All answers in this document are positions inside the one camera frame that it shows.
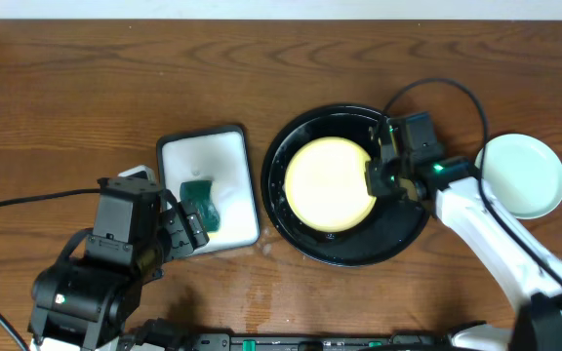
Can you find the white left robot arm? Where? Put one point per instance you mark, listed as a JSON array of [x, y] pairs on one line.
[[84, 299]]

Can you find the white rectangular tray black rim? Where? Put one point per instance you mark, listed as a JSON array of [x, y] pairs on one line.
[[219, 155]]

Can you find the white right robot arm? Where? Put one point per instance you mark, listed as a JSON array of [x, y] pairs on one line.
[[529, 275]]

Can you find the yellow plate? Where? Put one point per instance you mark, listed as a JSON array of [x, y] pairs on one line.
[[325, 184]]

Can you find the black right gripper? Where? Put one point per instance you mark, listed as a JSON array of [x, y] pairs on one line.
[[376, 183]]

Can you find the round black tray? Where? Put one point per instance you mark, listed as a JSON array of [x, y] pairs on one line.
[[389, 228]]

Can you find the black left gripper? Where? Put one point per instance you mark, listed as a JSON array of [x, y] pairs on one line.
[[183, 229]]

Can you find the light blue plate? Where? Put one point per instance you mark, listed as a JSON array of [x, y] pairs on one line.
[[524, 173]]

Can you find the green yellow sponge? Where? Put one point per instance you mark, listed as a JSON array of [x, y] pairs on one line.
[[199, 194]]

